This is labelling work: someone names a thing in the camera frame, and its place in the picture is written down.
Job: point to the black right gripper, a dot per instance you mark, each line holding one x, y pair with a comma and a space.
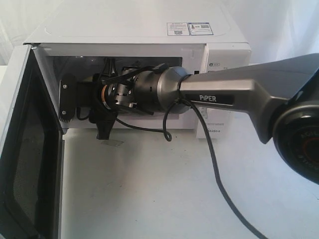
113, 96

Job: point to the white microwave door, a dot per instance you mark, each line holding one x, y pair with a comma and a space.
31, 152

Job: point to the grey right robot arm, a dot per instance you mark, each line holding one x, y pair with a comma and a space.
281, 98

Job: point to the white microwave oven body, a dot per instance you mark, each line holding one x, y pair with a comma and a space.
78, 36

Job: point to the clear tape patch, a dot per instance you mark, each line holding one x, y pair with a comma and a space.
112, 143

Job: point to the blue white warning sticker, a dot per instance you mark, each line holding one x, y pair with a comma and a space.
189, 29

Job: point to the white backdrop curtain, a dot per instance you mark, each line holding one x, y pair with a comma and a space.
275, 29

